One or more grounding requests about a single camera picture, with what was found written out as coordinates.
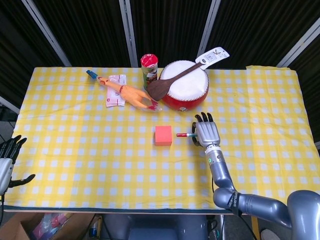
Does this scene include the green chips can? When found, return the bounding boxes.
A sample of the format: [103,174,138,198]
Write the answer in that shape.
[140,53,159,91]

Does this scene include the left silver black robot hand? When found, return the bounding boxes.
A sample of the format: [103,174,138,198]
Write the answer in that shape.
[0,135,36,196]

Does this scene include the white paper spatula label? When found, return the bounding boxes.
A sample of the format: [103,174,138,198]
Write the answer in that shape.
[194,46,230,70]

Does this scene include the rubber chicken in mesh bag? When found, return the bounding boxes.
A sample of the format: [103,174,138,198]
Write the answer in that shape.
[96,76,163,112]

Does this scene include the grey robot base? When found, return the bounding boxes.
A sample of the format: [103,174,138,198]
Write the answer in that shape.
[101,214,208,240]

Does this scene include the yellow white checkered tablecloth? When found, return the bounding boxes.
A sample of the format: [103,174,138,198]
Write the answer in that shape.
[4,65,318,210]

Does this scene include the white metal frame post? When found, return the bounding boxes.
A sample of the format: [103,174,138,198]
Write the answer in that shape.
[196,0,222,59]
[276,17,320,68]
[21,0,73,67]
[119,0,139,68]

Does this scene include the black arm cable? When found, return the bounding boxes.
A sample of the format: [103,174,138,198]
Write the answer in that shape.
[238,214,259,240]

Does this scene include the pink orange cube block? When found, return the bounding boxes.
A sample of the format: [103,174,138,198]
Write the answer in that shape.
[154,125,173,147]

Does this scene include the dark wooden spatula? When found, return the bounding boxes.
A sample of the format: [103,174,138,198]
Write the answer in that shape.
[146,61,204,102]

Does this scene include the blue card hang tag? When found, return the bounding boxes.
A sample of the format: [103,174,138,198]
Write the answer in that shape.
[86,69,99,81]

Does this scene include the cardboard box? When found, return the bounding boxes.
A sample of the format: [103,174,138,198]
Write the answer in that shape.
[0,212,100,240]

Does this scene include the pink white snack packet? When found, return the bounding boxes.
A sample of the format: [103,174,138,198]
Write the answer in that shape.
[105,74,128,108]

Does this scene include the red drum with white skin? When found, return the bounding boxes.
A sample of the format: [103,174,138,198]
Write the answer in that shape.
[159,60,210,112]

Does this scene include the clear plastic bag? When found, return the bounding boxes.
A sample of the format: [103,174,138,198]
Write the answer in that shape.
[29,212,74,240]

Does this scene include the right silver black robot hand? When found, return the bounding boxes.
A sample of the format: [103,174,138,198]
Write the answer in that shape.
[191,112,222,148]

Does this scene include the black pleated curtain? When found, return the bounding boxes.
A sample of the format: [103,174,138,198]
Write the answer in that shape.
[0,0,320,151]

